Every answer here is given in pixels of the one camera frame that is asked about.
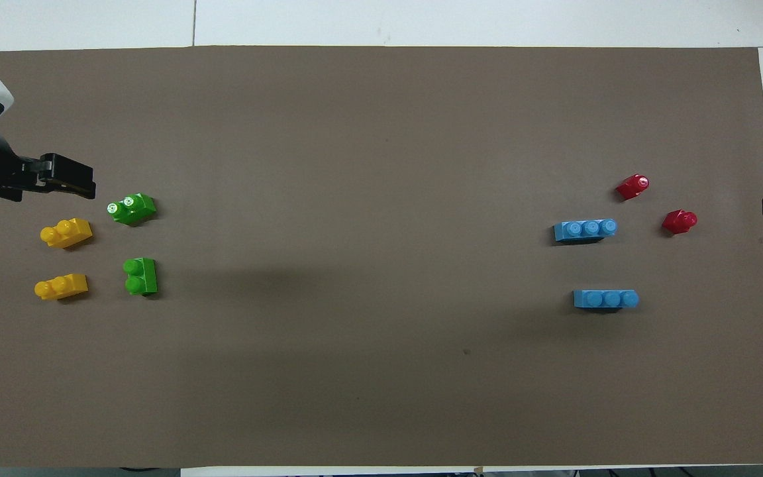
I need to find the brown table mat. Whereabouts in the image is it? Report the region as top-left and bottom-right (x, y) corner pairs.
(0, 45), (763, 468)

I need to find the blue three-stud brick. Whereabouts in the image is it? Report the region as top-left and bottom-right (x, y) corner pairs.
(573, 290), (640, 311)
(554, 218), (618, 244)

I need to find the green two-stud brick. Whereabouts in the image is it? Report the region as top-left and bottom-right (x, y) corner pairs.
(123, 257), (158, 296)
(107, 193), (157, 226)

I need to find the red one-stud brick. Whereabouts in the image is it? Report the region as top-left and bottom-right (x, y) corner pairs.
(661, 209), (698, 235)
(615, 174), (650, 201)

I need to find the yellow two-stud brick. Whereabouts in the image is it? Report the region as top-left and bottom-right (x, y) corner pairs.
(34, 274), (89, 301)
(40, 218), (93, 249)

